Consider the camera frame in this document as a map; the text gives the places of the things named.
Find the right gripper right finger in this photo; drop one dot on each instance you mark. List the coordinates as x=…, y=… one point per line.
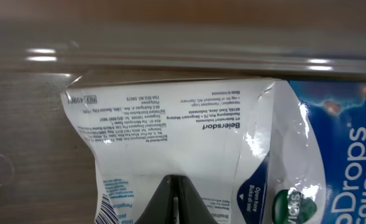
x=191, y=208

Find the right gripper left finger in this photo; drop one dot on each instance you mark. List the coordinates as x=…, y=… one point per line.
x=160, y=207

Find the clear plastic container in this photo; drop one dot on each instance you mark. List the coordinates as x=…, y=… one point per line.
x=47, y=172

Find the blue VapoDrops packet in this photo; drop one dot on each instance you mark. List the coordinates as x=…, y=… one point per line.
x=317, y=169

